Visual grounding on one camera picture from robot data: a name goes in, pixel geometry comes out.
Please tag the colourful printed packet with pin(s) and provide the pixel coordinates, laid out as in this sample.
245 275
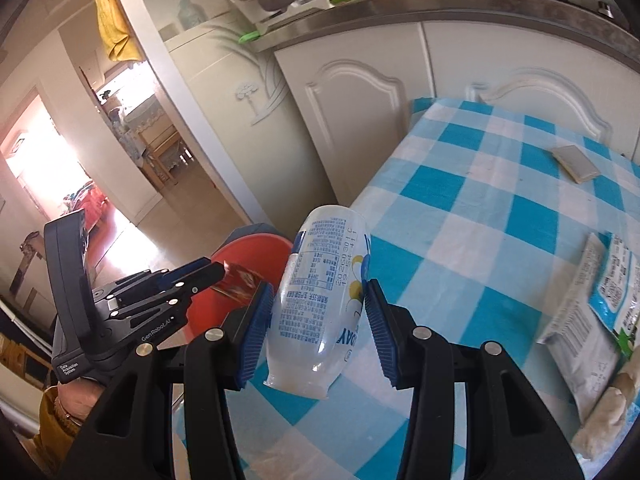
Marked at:
615 290

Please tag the clear plastic bottle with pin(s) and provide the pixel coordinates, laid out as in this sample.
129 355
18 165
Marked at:
320 280

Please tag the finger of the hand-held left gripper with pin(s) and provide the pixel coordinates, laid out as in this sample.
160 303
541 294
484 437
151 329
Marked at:
195 285
165 272

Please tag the red shiny wrapper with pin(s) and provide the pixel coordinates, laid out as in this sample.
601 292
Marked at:
240 282

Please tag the white printed packet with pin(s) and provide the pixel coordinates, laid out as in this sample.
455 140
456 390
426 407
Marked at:
575 340

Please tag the beige flat card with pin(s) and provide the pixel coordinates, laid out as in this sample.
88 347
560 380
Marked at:
575 162

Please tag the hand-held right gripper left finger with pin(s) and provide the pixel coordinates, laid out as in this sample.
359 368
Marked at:
255 330

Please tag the beige crumpled paper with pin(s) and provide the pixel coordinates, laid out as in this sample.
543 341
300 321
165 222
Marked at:
600 410

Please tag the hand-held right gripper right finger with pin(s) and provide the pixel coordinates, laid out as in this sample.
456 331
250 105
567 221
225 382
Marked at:
382 335

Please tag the wooden chair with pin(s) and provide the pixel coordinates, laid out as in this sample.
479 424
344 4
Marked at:
167 155

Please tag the small green clip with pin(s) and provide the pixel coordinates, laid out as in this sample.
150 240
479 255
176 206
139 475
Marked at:
249 36

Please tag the yellow hanging cloth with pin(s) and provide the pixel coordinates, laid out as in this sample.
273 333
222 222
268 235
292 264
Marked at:
115 25

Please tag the red plastic basin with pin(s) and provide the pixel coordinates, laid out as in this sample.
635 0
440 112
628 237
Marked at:
250 255

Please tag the grey kitchen countertop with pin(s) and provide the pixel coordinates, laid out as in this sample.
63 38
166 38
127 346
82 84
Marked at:
450 5

